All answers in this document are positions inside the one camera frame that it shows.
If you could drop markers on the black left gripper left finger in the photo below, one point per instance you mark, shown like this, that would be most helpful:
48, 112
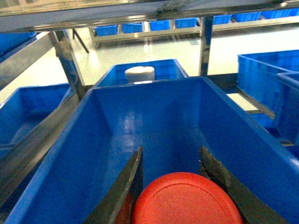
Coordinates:
117, 205

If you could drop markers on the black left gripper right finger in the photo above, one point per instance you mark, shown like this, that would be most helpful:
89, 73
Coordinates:
251, 208

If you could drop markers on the red mushroom push button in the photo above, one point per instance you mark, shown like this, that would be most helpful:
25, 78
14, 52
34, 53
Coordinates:
184, 198

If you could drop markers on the blue bin far left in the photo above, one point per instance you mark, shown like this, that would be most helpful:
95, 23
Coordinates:
25, 109

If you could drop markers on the blue bin far right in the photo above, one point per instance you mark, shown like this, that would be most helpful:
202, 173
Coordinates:
272, 79

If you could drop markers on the white cylindrical container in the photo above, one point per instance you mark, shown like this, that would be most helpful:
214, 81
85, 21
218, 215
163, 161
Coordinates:
140, 74

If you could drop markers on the blue bin behind target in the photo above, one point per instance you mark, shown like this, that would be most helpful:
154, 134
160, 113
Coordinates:
164, 70

